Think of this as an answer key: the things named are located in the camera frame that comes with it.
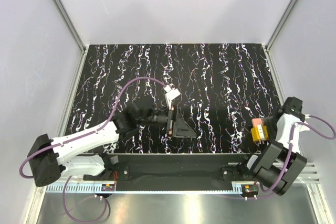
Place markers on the slotted cable duct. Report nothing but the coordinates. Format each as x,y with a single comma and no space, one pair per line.
81,188

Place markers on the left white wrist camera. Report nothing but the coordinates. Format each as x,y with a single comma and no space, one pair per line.
170,95

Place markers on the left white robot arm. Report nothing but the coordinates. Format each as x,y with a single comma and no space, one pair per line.
53,158

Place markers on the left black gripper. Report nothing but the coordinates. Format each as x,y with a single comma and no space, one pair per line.
179,128

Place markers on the yellow socket cube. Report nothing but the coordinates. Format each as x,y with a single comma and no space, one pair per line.
259,133

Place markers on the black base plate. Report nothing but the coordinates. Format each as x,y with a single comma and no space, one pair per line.
170,172

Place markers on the pink plug adapter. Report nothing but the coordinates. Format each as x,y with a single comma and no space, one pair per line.
257,122

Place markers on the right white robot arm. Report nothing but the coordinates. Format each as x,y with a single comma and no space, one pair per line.
280,163

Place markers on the left aluminium frame post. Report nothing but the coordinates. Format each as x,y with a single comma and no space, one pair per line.
69,24

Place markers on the aluminium frame post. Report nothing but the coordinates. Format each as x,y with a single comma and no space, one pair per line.
69,24
280,25

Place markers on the right aluminium frame post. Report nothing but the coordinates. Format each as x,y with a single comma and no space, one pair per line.
280,25

